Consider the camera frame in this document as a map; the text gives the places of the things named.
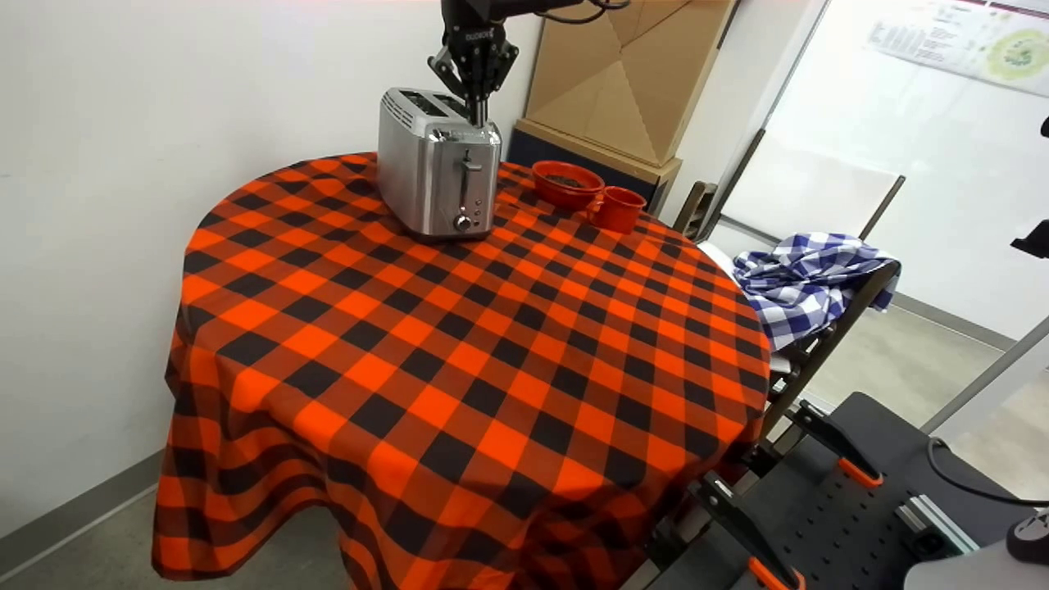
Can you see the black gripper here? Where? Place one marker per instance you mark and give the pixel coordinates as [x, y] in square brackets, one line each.
[481, 47]

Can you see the silver two-slot toaster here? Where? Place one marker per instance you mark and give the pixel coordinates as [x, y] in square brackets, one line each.
[432, 164]

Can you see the red bowl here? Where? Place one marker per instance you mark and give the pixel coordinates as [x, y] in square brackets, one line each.
[564, 181]

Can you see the dark blue cabinet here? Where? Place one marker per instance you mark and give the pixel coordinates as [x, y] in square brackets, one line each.
[591, 152]

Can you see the cardboard box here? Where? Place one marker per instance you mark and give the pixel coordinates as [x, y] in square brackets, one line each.
[623, 77]

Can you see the red cup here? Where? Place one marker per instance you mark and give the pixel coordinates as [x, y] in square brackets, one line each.
[621, 207]

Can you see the orange black checkered tablecloth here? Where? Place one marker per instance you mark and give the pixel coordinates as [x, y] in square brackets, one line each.
[439, 371]

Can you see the blue white checkered cloth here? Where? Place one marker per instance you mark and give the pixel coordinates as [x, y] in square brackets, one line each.
[806, 283]

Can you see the black orange bar clamp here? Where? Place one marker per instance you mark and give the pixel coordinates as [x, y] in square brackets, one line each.
[837, 447]
[755, 541]

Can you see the black perforated work board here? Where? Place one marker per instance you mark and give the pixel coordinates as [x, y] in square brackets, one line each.
[842, 512]

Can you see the black metal stand frame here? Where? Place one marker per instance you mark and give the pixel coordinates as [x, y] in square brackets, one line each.
[823, 338]

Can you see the wall poster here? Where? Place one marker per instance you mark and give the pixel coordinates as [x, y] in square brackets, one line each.
[970, 36]

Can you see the aluminium extrusion rail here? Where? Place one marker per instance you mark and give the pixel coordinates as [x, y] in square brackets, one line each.
[937, 521]

